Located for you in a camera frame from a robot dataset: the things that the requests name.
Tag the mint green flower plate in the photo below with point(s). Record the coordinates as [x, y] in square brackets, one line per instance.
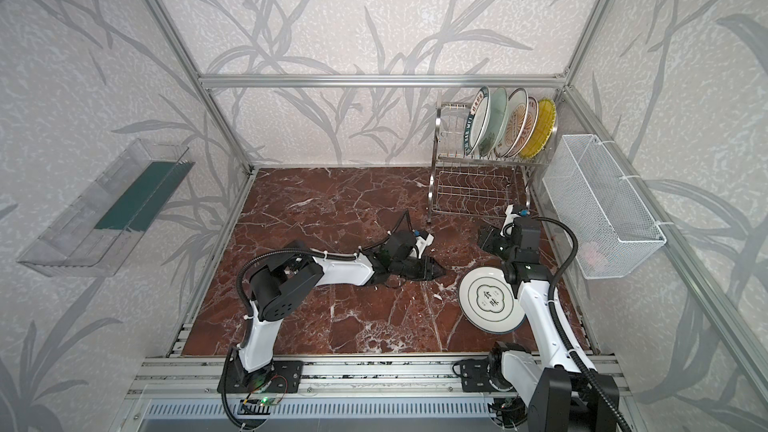
[496, 121]

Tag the aluminium cage frame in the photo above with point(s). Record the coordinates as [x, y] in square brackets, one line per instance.
[743, 345]

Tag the orange sunburst plate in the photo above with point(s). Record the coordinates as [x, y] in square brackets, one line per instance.
[528, 128]
[515, 121]

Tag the clear plastic wall tray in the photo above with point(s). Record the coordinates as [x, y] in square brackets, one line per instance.
[96, 233]

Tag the white wire mesh basket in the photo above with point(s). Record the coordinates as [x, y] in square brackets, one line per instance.
[597, 200]

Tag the yellow grid plate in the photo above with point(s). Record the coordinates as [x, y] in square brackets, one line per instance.
[543, 129]

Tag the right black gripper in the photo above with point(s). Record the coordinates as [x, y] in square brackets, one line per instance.
[492, 240]

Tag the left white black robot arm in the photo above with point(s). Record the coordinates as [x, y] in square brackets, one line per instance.
[272, 285]

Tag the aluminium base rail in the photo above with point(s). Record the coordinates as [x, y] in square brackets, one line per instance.
[322, 376]

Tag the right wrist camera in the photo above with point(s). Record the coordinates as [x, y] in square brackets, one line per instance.
[512, 212]

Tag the green rimmed Chinese text plate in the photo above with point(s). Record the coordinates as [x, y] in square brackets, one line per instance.
[476, 121]

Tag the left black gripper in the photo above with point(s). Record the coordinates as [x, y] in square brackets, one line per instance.
[411, 261]

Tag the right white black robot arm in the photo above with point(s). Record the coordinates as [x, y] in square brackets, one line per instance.
[559, 388]

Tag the steel two-tier dish rack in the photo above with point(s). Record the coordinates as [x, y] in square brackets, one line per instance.
[472, 186]

